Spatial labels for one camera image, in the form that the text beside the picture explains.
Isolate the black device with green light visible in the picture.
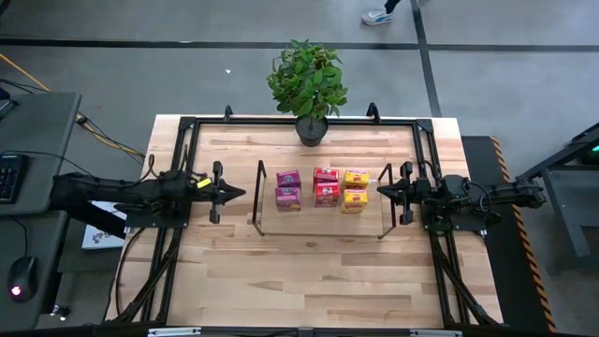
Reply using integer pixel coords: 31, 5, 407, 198
579, 142, 599, 166

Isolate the black backlit keyboard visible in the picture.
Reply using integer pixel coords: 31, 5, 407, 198
0, 154, 30, 205

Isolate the silver aluminium bracket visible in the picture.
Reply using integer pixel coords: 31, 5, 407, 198
409, 329, 463, 337
147, 327, 202, 337

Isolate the black metal stand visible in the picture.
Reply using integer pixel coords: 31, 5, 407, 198
514, 122, 599, 277

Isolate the white printed box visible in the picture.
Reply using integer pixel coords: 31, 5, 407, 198
81, 200, 130, 250

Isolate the black desk device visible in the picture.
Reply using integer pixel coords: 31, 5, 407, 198
0, 86, 20, 121

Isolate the wooden shelf with black frame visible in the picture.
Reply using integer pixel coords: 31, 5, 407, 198
251, 159, 398, 240

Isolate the black aluminium rig frame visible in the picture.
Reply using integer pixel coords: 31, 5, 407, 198
105, 101, 504, 331

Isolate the purple cereal box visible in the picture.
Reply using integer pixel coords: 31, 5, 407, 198
275, 168, 303, 190
274, 186, 303, 213

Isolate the grey desk top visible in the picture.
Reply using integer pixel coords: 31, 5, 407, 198
0, 210, 70, 332
0, 92, 82, 217

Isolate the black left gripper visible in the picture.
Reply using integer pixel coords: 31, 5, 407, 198
189, 160, 247, 225

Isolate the person's shoe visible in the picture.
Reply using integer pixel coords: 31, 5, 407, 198
359, 7, 395, 27

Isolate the black floor cable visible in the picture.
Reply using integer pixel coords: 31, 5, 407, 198
74, 111, 147, 179

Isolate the black computer mouse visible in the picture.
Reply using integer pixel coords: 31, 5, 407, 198
7, 256, 38, 303

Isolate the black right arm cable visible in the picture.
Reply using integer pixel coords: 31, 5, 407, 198
460, 180, 492, 219

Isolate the yellow floor cable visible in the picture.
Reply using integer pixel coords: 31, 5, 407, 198
0, 52, 144, 158

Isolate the black mat with hazard stripe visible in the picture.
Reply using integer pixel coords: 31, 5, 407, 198
460, 135, 558, 334

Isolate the green plant in black pot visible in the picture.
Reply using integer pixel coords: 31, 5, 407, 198
266, 38, 350, 149

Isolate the red Froot Loops cereal box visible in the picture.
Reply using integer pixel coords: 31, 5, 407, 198
312, 167, 341, 186
314, 182, 342, 209

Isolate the black keyboard cable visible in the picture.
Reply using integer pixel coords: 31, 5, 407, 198
0, 149, 95, 178

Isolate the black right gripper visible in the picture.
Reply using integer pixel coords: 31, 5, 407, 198
376, 161, 434, 226

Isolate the yellow cereal box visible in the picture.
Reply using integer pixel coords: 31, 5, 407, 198
340, 188, 370, 215
343, 168, 371, 191

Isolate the shiny desk caster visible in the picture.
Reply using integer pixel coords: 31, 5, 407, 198
50, 303, 72, 322

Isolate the black mouse cable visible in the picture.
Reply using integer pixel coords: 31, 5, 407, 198
11, 219, 29, 258

